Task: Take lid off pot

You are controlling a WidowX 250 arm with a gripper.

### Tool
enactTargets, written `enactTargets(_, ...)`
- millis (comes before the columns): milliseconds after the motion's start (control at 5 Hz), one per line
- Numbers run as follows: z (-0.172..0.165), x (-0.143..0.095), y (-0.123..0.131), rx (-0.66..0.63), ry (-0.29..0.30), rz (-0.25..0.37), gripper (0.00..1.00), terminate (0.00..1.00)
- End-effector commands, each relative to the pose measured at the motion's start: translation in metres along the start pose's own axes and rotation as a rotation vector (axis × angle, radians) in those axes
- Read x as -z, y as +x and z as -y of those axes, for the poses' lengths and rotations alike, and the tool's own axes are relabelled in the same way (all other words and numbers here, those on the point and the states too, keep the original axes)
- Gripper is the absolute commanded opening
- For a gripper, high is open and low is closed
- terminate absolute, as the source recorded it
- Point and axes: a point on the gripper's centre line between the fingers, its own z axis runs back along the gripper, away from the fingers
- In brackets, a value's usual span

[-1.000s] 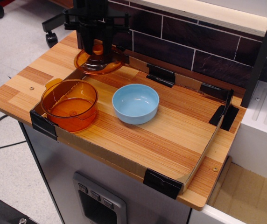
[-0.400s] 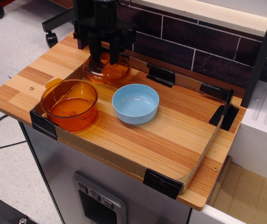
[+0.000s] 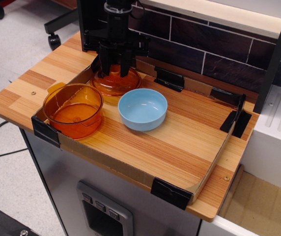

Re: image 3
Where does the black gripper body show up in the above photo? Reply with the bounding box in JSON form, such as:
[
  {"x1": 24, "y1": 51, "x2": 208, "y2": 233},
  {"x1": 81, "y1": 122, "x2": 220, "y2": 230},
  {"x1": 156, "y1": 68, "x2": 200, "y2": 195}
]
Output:
[{"x1": 84, "y1": 7, "x2": 150, "y2": 58}]

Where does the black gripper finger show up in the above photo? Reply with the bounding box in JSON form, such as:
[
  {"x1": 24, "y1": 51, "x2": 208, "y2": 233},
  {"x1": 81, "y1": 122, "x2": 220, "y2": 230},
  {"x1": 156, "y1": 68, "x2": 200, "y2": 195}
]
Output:
[
  {"x1": 120, "y1": 49, "x2": 133, "y2": 77},
  {"x1": 99, "y1": 45, "x2": 112, "y2": 75}
]

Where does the orange transparent pot lid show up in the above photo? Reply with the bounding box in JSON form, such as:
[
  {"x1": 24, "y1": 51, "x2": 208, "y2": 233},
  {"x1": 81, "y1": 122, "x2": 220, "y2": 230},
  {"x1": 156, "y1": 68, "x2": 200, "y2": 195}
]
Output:
[{"x1": 90, "y1": 64, "x2": 142, "y2": 106}]

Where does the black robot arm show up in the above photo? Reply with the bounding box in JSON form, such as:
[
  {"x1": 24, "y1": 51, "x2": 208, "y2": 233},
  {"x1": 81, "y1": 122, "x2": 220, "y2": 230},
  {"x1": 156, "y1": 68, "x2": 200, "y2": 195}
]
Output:
[{"x1": 81, "y1": 0, "x2": 150, "y2": 77}]

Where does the orange transparent pot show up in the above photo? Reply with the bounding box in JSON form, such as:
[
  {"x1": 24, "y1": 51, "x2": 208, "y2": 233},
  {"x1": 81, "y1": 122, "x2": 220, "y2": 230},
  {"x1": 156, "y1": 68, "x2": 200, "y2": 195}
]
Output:
[{"x1": 43, "y1": 83, "x2": 103, "y2": 140}]

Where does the black chair base with caster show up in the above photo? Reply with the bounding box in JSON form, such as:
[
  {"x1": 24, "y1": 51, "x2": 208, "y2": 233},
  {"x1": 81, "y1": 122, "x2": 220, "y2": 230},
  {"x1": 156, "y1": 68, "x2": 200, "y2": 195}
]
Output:
[{"x1": 44, "y1": 9, "x2": 78, "y2": 51}]

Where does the light blue bowl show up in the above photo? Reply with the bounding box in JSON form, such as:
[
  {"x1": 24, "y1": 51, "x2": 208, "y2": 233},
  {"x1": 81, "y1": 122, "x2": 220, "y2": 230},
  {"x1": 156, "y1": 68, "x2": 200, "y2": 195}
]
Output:
[{"x1": 118, "y1": 88, "x2": 168, "y2": 131}]

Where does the grey control panel with buttons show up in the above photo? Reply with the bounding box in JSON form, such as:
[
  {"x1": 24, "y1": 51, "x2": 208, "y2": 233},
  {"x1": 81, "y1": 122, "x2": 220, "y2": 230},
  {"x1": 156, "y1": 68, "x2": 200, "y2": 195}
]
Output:
[{"x1": 77, "y1": 181, "x2": 134, "y2": 236}]

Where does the white sink drainboard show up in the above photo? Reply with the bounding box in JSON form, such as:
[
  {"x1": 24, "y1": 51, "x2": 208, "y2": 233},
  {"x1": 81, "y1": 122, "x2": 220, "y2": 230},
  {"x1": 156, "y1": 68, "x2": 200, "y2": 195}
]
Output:
[{"x1": 254, "y1": 86, "x2": 281, "y2": 140}]

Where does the black upright post right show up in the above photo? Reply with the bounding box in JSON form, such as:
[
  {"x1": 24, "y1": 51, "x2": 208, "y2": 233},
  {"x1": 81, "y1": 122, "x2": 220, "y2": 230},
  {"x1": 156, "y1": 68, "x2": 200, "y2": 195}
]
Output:
[{"x1": 253, "y1": 32, "x2": 281, "y2": 114}]

